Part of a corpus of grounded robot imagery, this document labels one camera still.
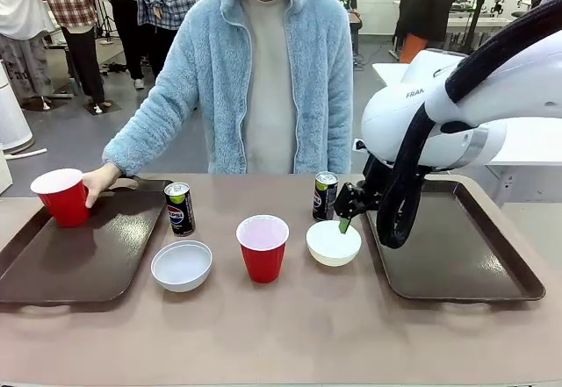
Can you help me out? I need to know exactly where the person's right forearm blue sleeve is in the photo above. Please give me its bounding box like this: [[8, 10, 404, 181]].
[[101, 83, 201, 177]]

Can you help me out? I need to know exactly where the black corrugated cable hose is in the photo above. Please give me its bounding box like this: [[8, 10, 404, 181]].
[[376, 4, 562, 250]]

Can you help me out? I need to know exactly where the person's left forearm blue sleeve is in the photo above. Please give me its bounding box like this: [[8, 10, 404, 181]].
[[306, 92, 355, 174]]

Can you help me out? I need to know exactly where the white tube on floor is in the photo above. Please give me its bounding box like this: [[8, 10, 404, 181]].
[[3, 147, 47, 159]]

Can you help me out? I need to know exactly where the person in dark trousers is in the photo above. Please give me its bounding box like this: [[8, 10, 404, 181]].
[[100, 0, 147, 90]]

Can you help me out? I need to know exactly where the white side table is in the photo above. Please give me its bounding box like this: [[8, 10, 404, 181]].
[[371, 48, 469, 86]]

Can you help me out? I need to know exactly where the white bowl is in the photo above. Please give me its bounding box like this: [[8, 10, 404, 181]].
[[306, 220, 363, 268], [150, 240, 214, 293]]

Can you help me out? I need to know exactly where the black Pepsi can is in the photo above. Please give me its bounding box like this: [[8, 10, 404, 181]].
[[312, 171, 339, 222], [163, 182, 197, 238]]

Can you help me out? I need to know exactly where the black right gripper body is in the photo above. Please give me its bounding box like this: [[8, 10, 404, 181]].
[[355, 154, 399, 211]]

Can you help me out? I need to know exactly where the person in blue fleece jacket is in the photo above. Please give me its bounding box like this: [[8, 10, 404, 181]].
[[101, 0, 355, 177]]

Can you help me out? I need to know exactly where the person in red plaid shirt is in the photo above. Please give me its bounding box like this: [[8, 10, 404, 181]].
[[32, 0, 110, 116]]

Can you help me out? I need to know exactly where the white air purifier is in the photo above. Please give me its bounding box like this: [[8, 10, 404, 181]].
[[0, 60, 35, 155]]

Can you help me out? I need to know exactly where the person in white shirt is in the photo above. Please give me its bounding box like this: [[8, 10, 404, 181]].
[[0, 0, 56, 101]]

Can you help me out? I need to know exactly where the person in black jacket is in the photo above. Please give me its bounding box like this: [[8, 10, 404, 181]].
[[393, 0, 460, 64]]

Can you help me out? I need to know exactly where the person's right hand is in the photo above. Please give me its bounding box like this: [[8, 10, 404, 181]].
[[82, 162, 122, 210]]

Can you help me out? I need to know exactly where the red plastic cup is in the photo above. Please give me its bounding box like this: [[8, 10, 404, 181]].
[[235, 214, 291, 284], [29, 168, 92, 229]]

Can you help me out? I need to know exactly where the brown plastic tray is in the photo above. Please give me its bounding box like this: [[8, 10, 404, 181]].
[[357, 179, 547, 313], [0, 176, 175, 313]]

